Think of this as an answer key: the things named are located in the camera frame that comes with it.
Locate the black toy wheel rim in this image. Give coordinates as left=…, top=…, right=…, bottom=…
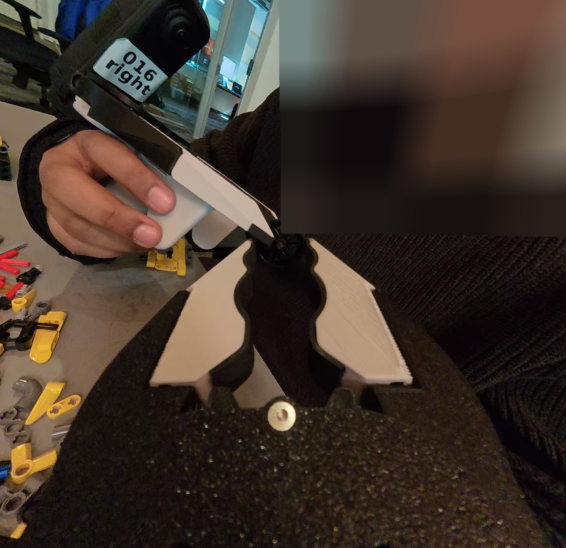
left=256, top=232, right=307, bottom=266

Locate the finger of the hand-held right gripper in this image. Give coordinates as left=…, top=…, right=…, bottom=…
left=191, top=208, right=249, bottom=251
left=172, top=151, right=281, bottom=249

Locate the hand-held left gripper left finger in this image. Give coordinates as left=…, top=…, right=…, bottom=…
left=149, top=240, right=256, bottom=404

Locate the black office chair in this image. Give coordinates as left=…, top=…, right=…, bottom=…
left=0, top=0, right=73, bottom=108

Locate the person's right hand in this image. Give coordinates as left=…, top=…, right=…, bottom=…
left=39, top=129, right=177, bottom=259

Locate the blue jacket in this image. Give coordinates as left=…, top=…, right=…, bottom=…
left=55, top=0, right=129, bottom=42

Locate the pile of toy brick pieces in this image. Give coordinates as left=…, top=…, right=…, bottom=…
left=0, top=234, right=82, bottom=540

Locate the yellow toy beam frame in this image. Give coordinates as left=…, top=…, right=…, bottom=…
left=146, top=238, right=195, bottom=277

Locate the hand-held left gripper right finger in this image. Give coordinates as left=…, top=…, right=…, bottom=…
left=307, top=238, right=414, bottom=388

